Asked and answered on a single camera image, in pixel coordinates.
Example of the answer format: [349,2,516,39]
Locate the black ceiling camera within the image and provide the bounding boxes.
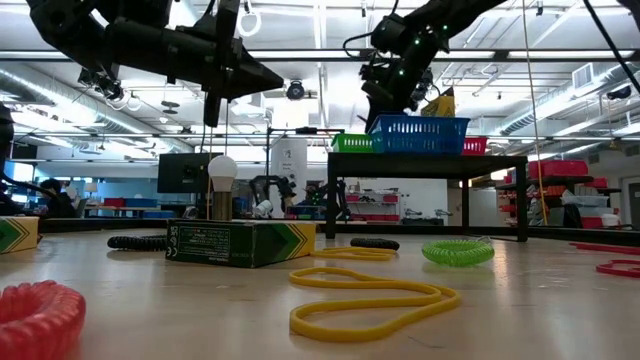
[285,79,306,101]

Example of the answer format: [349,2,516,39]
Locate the red plastic basket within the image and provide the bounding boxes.
[462,136,489,156]

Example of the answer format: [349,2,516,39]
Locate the red rubber band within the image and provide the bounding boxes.
[594,258,640,279]
[569,241,640,257]

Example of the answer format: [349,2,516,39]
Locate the yellow hanging rope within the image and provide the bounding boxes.
[521,0,550,226]

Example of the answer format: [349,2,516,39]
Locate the green plastic basket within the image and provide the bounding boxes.
[330,132,374,154]

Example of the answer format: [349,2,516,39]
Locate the black perforated metal shelf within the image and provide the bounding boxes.
[325,152,530,244]

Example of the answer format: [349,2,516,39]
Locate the yellow rubber band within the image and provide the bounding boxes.
[288,266,463,344]
[309,245,398,263]

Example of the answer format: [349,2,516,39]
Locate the black diagonal cable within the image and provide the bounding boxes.
[582,0,640,99]

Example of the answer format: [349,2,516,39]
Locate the green blue crayon box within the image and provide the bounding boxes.
[419,87,457,119]
[164,218,318,270]

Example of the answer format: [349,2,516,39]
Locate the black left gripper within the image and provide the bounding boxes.
[107,0,285,127]

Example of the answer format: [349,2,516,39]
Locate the black stand frame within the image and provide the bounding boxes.
[264,126,346,221]

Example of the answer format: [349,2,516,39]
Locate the black storage rack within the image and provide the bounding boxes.
[494,174,624,229]

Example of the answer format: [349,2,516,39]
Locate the red bin row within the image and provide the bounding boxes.
[344,193,401,204]

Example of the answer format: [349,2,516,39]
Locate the yellow orange crayon box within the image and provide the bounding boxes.
[0,215,40,255]

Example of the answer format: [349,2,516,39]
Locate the white ceiling vent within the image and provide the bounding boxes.
[571,62,596,90]

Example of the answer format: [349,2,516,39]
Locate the blue plastic basket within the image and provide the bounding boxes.
[367,114,471,155]

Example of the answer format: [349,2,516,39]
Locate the green coil wristband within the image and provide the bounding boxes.
[421,238,496,268]

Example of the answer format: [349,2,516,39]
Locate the white pillar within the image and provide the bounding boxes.
[269,138,309,201]

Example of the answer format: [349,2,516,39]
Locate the black coil wristband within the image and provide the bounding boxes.
[349,236,401,252]
[106,233,169,253]

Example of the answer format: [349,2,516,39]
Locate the clear plastic bins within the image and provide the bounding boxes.
[562,189,614,209]

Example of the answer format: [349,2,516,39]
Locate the large red bin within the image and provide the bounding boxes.
[528,159,590,180]

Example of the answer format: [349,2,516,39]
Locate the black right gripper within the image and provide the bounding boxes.
[359,14,446,134]

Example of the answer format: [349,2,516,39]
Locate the black ceiling beam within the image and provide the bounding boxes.
[0,48,640,64]

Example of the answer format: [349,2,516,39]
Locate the white hanging loop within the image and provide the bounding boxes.
[237,9,262,39]

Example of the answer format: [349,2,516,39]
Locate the person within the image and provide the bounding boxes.
[38,177,79,219]

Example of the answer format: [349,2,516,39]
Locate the white bulb brass lamp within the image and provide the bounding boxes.
[206,154,240,222]

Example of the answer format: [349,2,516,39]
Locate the red orange coil wristband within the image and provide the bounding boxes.
[0,279,87,360]

